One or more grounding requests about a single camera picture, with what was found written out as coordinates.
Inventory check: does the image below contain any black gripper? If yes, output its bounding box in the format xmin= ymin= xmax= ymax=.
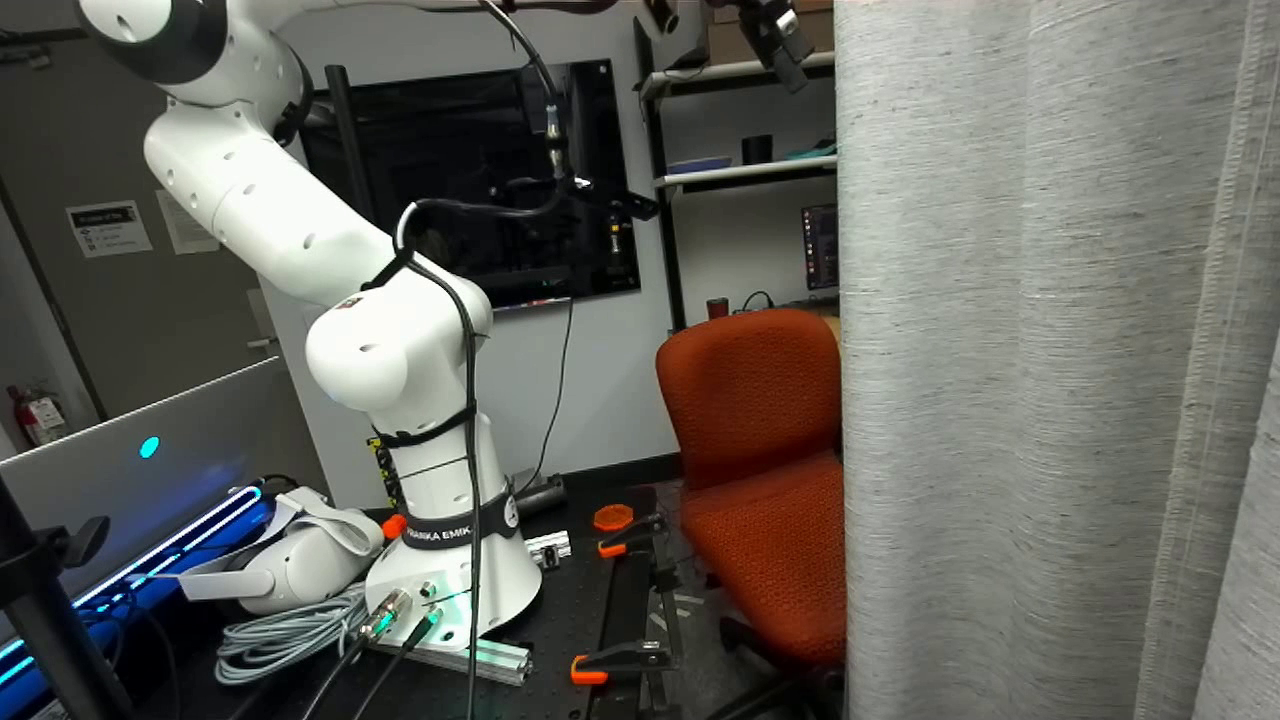
xmin=733 ymin=0 xmax=814 ymax=92

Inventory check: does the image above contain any grey fabric curtain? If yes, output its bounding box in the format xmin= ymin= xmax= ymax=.
xmin=831 ymin=0 xmax=1280 ymax=720

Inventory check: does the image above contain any large cardboard box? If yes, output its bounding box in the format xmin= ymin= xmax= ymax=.
xmin=699 ymin=0 xmax=840 ymax=68

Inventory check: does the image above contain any black metal shelf unit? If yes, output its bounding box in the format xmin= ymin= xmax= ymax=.
xmin=632 ymin=13 xmax=842 ymax=331

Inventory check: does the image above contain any desk monitor showing code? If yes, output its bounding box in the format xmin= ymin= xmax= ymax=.
xmin=794 ymin=199 xmax=842 ymax=294

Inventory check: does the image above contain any orange office chair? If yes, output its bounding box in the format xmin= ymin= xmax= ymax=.
xmin=650 ymin=309 xmax=851 ymax=720

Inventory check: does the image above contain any orange black bar clamp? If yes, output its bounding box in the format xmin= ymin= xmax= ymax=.
xmin=587 ymin=499 xmax=672 ymax=563
xmin=563 ymin=636 xmax=677 ymax=697

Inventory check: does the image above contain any white paper sheet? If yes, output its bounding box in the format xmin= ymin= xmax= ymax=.
xmin=154 ymin=189 xmax=222 ymax=260

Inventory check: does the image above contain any white VR headset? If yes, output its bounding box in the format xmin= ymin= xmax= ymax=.
xmin=174 ymin=485 xmax=386 ymax=619

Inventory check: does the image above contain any white door sign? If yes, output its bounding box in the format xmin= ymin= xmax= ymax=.
xmin=64 ymin=196 xmax=154 ymax=260

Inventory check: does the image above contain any grey door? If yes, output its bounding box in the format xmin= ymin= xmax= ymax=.
xmin=0 ymin=24 xmax=286 ymax=423

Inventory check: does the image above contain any grey laptop with blue light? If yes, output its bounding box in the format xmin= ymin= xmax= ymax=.
xmin=0 ymin=351 xmax=300 ymax=600

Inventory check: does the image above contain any blue equipment case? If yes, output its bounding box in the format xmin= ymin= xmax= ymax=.
xmin=0 ymin=481 xmax=281 ymax=720

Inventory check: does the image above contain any black tripod stand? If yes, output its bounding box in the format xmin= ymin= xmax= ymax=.
xmin=0 ymin=475 xmax=134 ymax=720

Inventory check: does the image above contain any black camera on pole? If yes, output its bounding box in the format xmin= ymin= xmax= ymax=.
xmin=533 ymin=77 xmax=663 ymax=227

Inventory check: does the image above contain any black wall screen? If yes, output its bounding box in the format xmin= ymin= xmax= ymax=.
xmin=300 ymin=54 xmax=642 ymax=314

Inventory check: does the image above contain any black hanging power cable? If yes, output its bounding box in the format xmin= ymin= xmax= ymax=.
xmin=520 ymin=294 xmax=581 ymax=499

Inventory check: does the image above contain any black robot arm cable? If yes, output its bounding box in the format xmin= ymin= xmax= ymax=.
xmin=391 ymin=0 xmax=599 ymax=720

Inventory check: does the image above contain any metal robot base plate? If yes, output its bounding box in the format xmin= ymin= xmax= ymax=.
xmin=349 ymin=578 xmax=536 ymax=691

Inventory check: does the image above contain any grey coiled cable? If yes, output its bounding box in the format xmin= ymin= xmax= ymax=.
xmin=211 ymin=588 xmax=372 ymax=691

